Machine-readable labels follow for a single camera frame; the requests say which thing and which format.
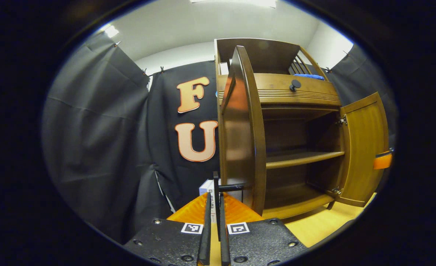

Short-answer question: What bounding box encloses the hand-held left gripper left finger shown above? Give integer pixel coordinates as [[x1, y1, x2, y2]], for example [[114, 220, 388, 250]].
[[124, 192, 213, 266]]

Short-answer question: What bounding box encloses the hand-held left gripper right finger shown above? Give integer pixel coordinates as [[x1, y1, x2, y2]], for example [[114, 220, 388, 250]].
[[219, 192, 308, 266]]

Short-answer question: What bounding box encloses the wooden shoe cabinet door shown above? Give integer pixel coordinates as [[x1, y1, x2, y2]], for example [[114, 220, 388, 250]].
[[338, 92, 389, 207], [213, 45, 267, 241]]

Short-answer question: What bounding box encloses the wooden double-door shoe cabinet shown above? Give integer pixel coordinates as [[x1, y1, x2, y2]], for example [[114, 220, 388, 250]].
[[215, 38, 346, 220]]

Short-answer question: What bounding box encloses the small white box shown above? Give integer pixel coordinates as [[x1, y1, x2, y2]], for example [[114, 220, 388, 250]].
[[199, 179, 215, 196]]

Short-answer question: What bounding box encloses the wooden drawer with black knob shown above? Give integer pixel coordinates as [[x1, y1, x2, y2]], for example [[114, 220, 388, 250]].
[[217, 73, 341, 108]]

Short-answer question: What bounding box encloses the black backdrop cloth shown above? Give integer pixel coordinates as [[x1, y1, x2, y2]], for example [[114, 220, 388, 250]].
[[41, 31, 398, 244]]

